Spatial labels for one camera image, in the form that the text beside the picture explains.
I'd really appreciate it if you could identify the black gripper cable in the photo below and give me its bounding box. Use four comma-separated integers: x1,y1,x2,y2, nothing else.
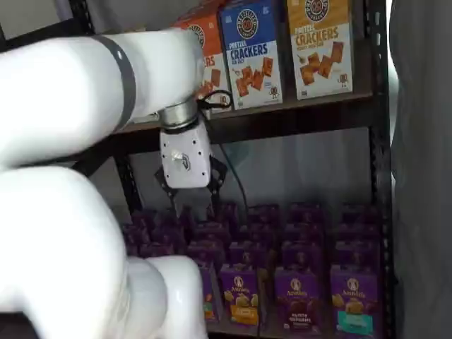
195,89,233,116

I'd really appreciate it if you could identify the purple Annie's box pink label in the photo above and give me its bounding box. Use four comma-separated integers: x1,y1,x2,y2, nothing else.
121,225,151,248
131,211,156,230

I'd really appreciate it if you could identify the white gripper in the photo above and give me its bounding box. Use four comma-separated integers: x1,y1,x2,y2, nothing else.
154,121,229,217

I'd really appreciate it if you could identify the purple Annie's box teal label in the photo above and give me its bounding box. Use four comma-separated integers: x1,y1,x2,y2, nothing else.
330,265,381,338
334,239,381,271
337,222,381,244

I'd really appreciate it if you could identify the yellow pretzel crackers box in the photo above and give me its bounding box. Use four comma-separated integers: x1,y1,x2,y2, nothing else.
285,0,355,102

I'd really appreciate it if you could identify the white fabric curtain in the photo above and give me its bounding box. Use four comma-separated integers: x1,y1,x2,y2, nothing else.
388,0,452,339

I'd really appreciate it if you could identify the purple Annie's box violet label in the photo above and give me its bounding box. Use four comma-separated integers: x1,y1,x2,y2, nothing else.
150,225,188,246
155,208,194,230
139,242,177,258

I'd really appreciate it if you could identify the blue pretzel crackers box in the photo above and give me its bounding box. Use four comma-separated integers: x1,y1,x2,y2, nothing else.
218,0,284,111

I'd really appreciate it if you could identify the purple Annie's box brown label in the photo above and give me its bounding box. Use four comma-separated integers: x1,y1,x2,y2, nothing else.
283,222,325,245
274,266,328,337
287,202,322,227
280,241,328,273

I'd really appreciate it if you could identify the purple Annie's box yellow label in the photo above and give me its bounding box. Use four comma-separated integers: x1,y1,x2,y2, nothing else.
218,263,261,328
227,239,268,269
246,203,280,227
236,222,275,244

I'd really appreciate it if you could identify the orange pretzel crackers box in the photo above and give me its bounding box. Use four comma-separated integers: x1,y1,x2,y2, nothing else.
172,13,233,113

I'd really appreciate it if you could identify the purple Annie's box green label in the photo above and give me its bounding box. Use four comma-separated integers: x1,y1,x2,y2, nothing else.
186,239,227,271
197,263,222,323
192,220,230,244
211,201,241,225

